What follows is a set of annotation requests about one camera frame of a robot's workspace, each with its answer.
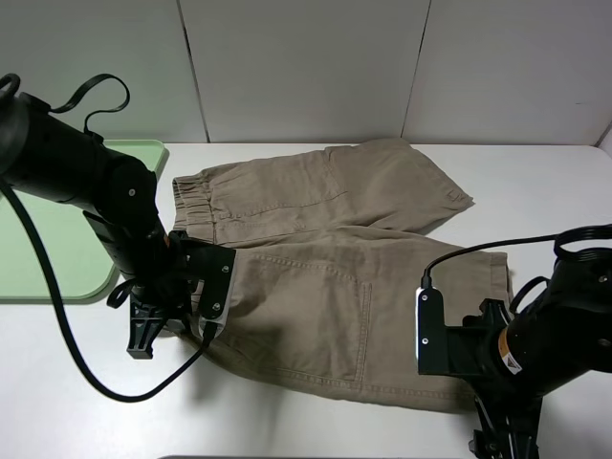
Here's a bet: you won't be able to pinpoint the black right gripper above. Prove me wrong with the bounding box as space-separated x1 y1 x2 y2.
463 298 542 459

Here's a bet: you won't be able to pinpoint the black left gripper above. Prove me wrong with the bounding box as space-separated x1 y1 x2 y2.
105 229 195 360

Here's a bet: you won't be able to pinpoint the khaki shorts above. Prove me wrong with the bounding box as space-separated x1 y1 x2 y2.
173 139 511 412

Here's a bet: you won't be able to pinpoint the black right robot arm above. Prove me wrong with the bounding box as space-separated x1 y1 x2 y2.
469 225 611 458

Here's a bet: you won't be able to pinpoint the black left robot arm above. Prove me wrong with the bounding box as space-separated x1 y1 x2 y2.
1 91 189 360

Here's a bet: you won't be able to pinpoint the green plastic tray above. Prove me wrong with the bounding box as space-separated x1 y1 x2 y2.
0 139 171 306

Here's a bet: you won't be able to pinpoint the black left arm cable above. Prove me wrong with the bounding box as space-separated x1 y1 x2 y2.
0 74 216 403

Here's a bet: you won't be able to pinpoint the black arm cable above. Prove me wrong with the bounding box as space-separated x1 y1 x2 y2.
0 74 216 403
420 224 612 317

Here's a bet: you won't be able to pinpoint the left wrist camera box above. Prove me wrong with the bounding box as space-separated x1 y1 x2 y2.
182 238 236 344

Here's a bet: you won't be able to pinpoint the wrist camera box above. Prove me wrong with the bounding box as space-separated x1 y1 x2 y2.
415 286 478 379
182 238 236 344

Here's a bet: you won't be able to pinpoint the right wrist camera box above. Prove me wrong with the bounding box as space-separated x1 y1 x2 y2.
415 286 478 379

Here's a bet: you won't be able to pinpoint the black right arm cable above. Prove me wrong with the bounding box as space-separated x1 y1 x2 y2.
420 224 612 317

